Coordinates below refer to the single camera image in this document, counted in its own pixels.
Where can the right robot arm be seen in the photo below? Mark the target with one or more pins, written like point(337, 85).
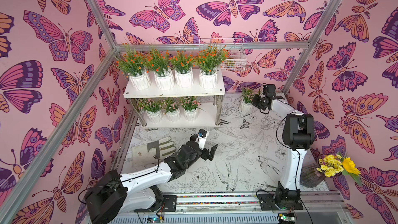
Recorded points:
point(297, 136)

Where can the pink plant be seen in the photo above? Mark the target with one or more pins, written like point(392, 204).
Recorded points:
point(171, 109)
point(246, 102)
point(191, 107)
point(152, 108)

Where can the white wire basket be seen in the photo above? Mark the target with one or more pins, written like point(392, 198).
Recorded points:
point(236, 60)

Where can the orange plant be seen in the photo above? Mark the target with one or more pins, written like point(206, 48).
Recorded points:
point(208, 60)
point(159, 64)
point(133, 66)
point(182, 64)

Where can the white two-tier rack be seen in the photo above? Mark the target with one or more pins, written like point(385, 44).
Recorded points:
point(209, 112)

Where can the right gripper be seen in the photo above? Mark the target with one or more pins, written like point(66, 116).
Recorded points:
point(259, 102)

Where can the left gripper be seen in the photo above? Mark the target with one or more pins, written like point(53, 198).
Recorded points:
point(204, 155)

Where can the yellow flower bouquet vase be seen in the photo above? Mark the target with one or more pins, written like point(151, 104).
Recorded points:
point(332, 165)

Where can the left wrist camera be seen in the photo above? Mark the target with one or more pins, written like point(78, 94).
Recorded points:
point(202, 137)

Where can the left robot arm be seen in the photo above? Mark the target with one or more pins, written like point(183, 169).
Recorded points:
point(138, 192)

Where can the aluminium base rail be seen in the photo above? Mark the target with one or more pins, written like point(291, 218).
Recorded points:
point(243, 208)

